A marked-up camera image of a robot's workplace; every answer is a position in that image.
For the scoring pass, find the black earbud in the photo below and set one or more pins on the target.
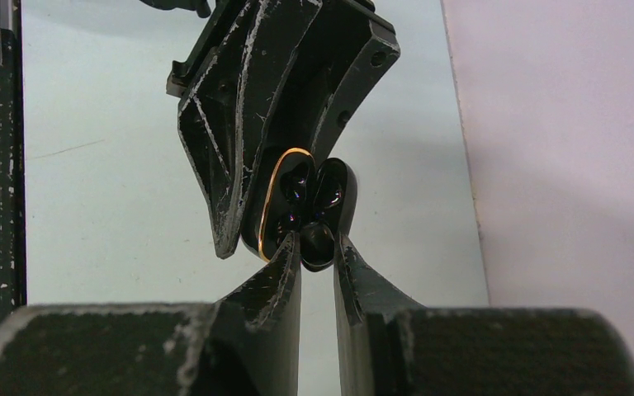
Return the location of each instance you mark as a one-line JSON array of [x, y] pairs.
[[316, 246]]

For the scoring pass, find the black earbud charging case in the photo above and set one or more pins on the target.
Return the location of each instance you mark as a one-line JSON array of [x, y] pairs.
[[293, 190]]

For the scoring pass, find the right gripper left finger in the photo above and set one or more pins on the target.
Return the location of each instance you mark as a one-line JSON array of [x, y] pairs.
[[246, 343]]

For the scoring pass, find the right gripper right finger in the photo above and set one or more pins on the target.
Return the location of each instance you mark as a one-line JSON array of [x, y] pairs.
[[390, 344]]

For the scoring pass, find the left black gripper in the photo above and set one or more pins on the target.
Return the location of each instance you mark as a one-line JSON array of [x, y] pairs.
[[313, 68]]

